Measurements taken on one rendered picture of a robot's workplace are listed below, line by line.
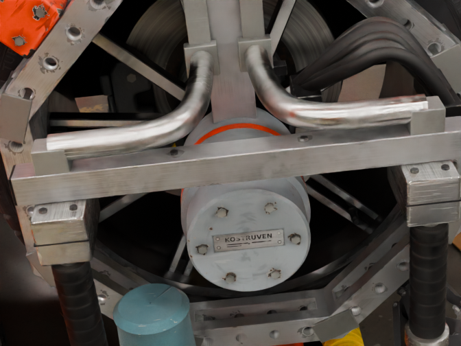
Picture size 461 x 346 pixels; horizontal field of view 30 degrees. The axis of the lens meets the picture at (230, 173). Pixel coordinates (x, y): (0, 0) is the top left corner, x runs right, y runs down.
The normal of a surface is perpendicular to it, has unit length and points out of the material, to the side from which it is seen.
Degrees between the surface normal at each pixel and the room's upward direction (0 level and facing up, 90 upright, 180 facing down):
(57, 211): 0
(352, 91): 0
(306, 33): 90
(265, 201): 90
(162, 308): 0
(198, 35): 90
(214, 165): 90
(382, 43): 43
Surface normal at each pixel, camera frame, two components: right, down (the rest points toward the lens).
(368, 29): -0.29, -0.23
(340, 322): 0.05, 0.50
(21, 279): -0.10, -0.86
